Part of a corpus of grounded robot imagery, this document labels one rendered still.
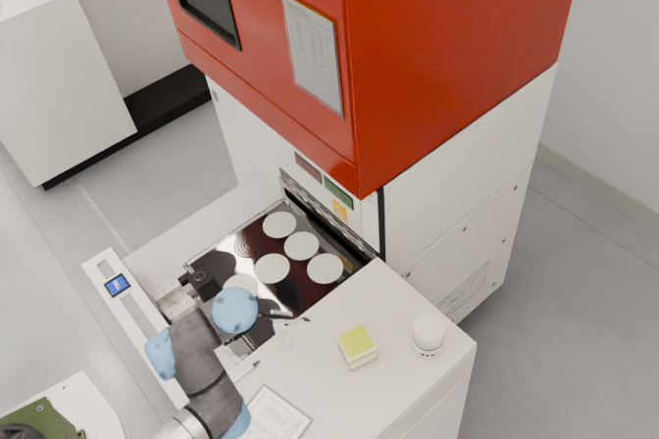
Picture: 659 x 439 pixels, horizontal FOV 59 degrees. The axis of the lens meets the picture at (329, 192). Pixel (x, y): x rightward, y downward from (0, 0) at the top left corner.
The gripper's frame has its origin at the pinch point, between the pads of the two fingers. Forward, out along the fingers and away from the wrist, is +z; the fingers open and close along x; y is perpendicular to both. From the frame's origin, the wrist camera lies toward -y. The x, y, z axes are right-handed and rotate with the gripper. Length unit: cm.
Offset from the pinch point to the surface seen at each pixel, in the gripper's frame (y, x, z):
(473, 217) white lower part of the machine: 21, 84, 31
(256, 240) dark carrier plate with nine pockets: -10.5, 23.0, 36.8
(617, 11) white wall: -9, 191, 36
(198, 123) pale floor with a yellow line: -99, 65, 203
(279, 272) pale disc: 1.3, 22.0, 28.9
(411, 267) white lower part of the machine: 22, 57, 31
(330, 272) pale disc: 9.2, 32.9, 24.1
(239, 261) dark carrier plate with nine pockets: -8.0, 15.3, 34.9
